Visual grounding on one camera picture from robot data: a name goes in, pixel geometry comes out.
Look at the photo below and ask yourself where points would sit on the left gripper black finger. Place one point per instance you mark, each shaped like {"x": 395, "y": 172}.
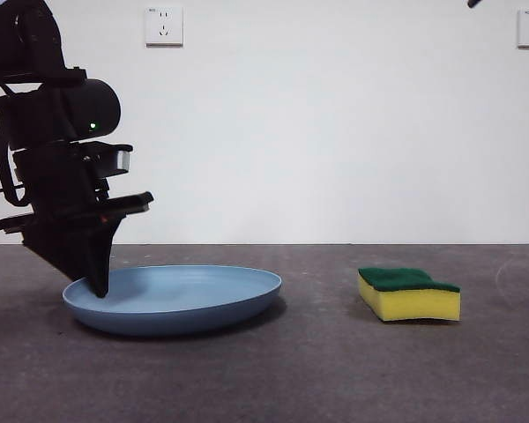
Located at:
{"x": 99, "y": 255}
{"x": 57, "y": 247}

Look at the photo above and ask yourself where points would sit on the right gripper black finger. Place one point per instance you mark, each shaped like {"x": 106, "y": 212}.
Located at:
{"x": 474, "y": 3}

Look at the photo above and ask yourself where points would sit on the round light blue plate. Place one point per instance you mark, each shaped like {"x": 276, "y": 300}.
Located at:
{"x": 194, "y": 304}

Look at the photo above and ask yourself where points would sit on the yellow sponge with green scourer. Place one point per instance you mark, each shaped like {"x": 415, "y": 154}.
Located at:
{"x": 410, "y": 304}

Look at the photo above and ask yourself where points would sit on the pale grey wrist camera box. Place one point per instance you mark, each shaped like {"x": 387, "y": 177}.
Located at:
{"x": 124, "y": 159}

